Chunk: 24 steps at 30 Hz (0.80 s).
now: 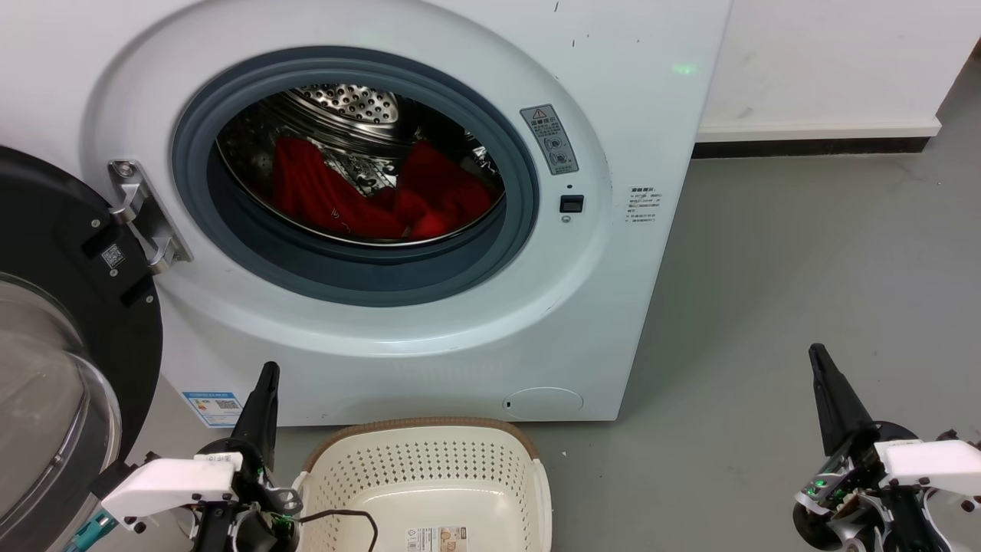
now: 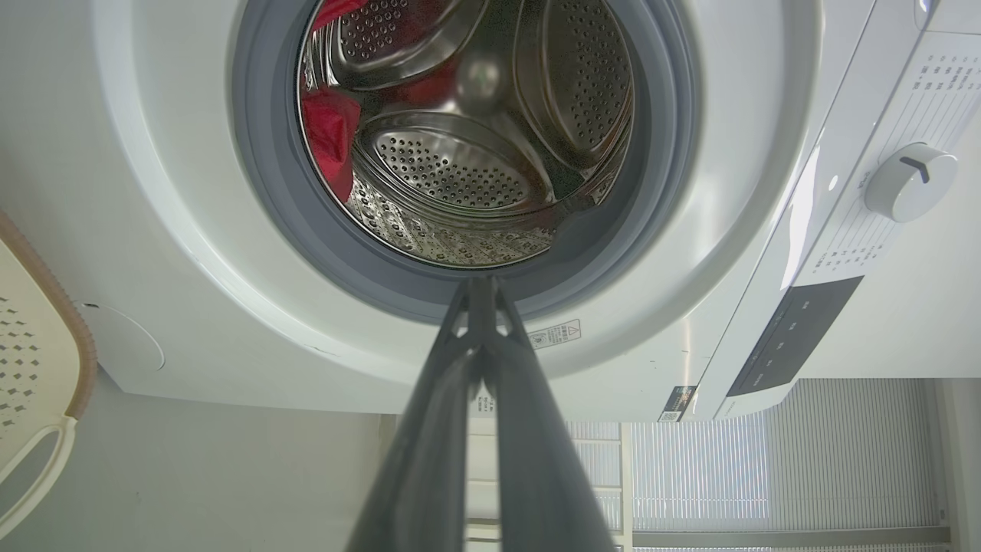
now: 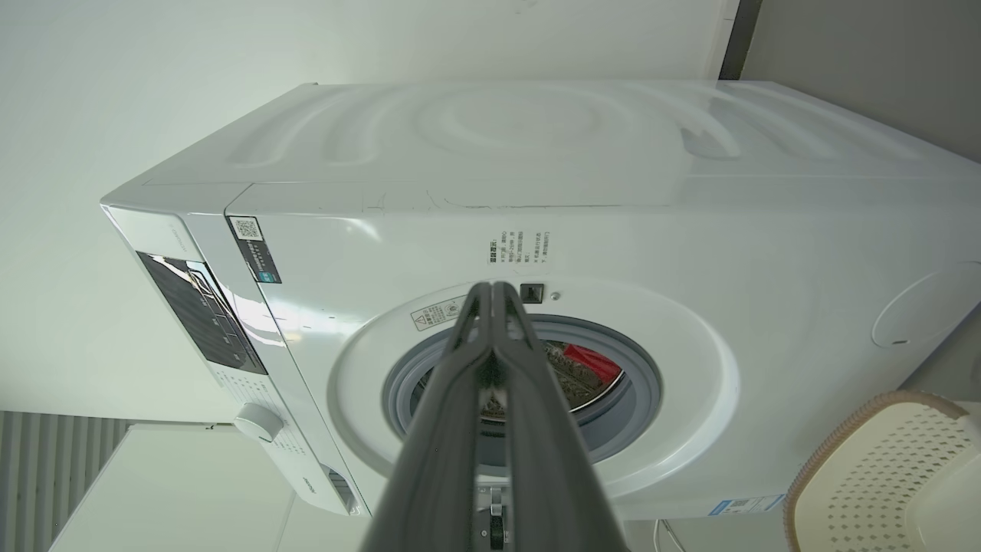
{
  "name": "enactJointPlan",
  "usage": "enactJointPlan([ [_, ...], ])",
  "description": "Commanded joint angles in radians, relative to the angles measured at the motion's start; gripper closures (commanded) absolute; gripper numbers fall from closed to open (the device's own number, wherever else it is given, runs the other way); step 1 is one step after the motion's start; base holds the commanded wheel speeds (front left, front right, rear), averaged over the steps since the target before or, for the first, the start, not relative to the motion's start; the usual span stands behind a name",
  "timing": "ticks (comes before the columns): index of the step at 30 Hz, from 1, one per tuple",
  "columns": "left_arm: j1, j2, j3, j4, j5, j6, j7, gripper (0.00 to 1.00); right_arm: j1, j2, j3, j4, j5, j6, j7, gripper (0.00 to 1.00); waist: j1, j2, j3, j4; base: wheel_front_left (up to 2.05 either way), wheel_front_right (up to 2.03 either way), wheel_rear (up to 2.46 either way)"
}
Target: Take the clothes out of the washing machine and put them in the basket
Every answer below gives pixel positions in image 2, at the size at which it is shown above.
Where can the stainless steel washing machine drum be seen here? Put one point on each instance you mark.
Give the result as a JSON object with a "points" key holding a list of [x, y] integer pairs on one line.
{"points": [[460, 161]]}

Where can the grey warning sticker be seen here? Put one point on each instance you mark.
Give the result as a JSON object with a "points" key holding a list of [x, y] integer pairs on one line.
{"points": [[555, 334]]}

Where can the red cloth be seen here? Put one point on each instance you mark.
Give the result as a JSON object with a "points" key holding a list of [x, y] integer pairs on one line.
{"points": [[329, 130]]}

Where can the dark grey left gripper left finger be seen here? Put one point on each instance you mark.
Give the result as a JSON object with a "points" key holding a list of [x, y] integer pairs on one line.
{"points": [[429, 460]]}

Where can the dark grey control panel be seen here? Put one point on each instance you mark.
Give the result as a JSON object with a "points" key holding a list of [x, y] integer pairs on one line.
{"points": [[789, 337]]}

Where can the grey rubber door gasket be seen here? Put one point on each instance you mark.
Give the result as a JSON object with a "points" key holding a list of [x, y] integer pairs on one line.
{"points": [[306, 230]]}

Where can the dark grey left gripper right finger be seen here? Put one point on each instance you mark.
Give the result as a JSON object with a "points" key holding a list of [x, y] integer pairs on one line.
{"points": [[536, 460]]}

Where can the white front-load washing machine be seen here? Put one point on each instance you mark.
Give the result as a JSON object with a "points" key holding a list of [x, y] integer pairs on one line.
{"points": [[191, 230]]}

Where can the cream laundry basket brown rim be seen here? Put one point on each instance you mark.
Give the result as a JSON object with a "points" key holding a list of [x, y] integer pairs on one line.
{"points": [[31, 345]]}

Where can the black barcode label sticker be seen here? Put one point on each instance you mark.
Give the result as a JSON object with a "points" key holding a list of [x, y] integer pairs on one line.
{"points": [[677, 404]]}

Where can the round white filter cover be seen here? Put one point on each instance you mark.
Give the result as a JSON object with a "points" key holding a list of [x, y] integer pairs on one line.
{"points": [[126, 341]]}

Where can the white round control knob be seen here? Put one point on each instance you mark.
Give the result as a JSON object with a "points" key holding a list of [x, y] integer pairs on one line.
{"points": [[908, 184]]}

